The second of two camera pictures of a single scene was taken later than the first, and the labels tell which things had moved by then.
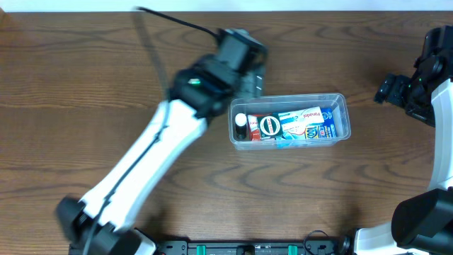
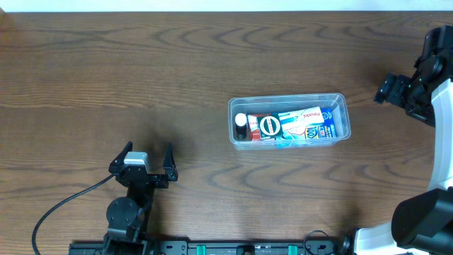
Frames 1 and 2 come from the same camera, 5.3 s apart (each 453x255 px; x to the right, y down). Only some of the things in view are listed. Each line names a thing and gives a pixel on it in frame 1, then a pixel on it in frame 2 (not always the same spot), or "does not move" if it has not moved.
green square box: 270,127 does not move
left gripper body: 255,85 -> 142,178
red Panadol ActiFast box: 254,127 does not move
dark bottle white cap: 241,120 does not move
